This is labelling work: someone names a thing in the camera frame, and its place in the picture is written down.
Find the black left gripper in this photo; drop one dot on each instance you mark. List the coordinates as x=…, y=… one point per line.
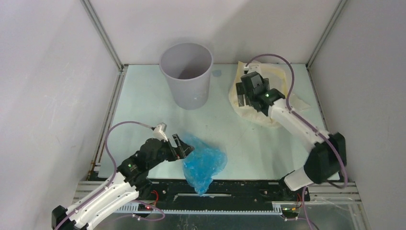
x=177, y=153

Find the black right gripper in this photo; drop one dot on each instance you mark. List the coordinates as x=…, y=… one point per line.
x=244, y=94

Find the blue plastic trash bag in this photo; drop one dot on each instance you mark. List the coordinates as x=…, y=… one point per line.
x=202, y=164

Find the translucent yellow-white trash bag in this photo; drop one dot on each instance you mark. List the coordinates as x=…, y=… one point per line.
x=278, y=79

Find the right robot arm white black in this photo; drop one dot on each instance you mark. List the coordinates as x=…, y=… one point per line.
x=327, y=152

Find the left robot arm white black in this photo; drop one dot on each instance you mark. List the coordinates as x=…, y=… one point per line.
x=128, y=182

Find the grey plastic trash bin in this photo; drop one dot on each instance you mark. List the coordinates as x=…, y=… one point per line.
x=187, y=68

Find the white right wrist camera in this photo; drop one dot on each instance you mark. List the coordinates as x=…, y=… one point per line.
x=251, y=67

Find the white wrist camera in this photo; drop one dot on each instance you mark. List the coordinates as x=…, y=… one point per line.
x=251, y=67
x=159, y=132

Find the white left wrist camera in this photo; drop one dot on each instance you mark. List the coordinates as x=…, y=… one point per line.
x=159, y=132

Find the aluminium frame rail front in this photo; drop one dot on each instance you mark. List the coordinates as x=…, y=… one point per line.
x=324, y=198

